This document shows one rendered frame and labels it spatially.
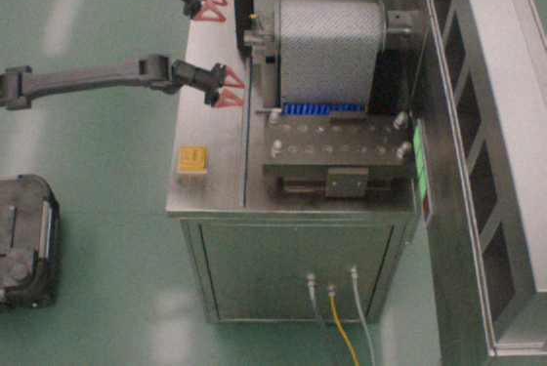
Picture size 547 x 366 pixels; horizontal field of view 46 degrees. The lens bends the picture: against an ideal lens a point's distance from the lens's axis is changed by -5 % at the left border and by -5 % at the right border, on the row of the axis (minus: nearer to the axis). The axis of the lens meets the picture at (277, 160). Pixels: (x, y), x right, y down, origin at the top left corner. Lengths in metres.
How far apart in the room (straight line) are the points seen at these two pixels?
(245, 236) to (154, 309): 0.86
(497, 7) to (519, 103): 0.22
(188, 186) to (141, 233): 1.02
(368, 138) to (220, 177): 0.41
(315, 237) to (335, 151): 0.29
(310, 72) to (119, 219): 1.40
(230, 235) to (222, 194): 0.15
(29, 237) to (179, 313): 0.64
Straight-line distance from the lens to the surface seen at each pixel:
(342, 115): 1.75
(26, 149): 3.19
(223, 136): 1.89
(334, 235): 1.87
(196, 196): 1.78
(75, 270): 2.78
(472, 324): 1.14
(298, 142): 1.71
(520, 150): 0.98
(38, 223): 2.65
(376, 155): 1.70
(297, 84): 1.73
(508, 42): 1.13
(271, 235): 1.86
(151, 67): 1.67
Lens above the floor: 2.40
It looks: 55 degrees down
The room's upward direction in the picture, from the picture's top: straight up
